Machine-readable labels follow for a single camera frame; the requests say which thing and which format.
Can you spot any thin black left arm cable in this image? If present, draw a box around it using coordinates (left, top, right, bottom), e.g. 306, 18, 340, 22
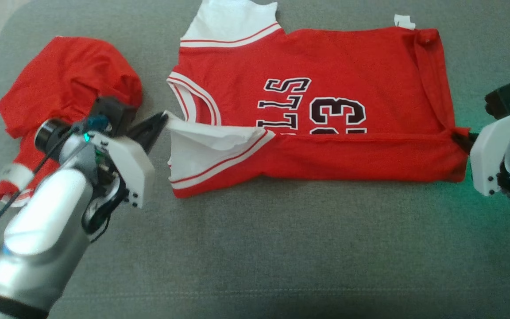
0, 126, 78, 266

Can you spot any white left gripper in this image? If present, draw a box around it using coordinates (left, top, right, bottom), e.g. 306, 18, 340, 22
88, 112, 169, 209

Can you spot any red basketball shorts white stripe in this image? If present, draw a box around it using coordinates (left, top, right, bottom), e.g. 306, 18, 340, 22
0, 36, 143, 208

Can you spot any white cable label tag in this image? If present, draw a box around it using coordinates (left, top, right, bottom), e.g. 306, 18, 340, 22
0, 163, 35, 192

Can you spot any red basketball jersey white trim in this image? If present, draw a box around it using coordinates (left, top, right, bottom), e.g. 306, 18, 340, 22
166, 0, 470, 198

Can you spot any large grey sofa seat cushion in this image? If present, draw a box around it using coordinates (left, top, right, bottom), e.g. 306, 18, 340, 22
0, 0, 510, 319

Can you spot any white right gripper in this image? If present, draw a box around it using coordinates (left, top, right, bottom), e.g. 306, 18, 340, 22
453, 105, 510, 197

